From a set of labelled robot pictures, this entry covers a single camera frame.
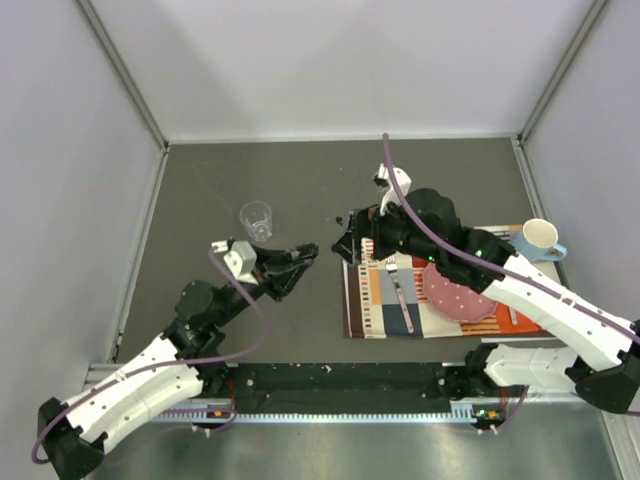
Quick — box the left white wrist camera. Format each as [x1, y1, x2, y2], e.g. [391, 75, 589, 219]
[210, 240, 258, 285]

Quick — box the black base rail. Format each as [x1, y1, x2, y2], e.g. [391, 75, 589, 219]
[216, 363, 473, 415]

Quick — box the aluminium frame profile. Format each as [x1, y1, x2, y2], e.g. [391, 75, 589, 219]
[79, 362, 626, 436]

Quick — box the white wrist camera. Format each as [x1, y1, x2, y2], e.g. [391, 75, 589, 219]
[210, 240, 258, 285]
[373, 163, 412, 216]

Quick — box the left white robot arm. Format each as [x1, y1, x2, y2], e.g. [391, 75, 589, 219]
[32, 239, 319, 479]

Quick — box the pink dotted plate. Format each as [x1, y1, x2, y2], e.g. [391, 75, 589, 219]
[423, 263, 498, 324]

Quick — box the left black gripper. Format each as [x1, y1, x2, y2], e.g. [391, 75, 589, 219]
[213, 244, 315, 327]

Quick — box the clear plastic cup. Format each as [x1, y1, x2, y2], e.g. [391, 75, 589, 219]
[239, 201, 273, 242]

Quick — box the pink handled fork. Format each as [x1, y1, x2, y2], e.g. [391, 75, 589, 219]
[385, 255, 415, 334]

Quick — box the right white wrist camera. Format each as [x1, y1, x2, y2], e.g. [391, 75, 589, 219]
[373, 163, 412, 216]

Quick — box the colourful patterned placemat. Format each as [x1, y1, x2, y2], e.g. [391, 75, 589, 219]
[342, 239, 544, 340]

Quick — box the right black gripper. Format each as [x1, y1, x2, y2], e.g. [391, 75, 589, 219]
[332, 193, 441, 267]

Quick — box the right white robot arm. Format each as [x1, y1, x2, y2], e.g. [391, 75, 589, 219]
[331, 188, 639, 414]

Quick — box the pink handled knife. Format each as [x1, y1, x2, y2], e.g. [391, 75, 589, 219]
[508, 307, 519, 325]

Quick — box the light blue mug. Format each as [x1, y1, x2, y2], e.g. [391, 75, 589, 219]
[512, 218, 567, 263]

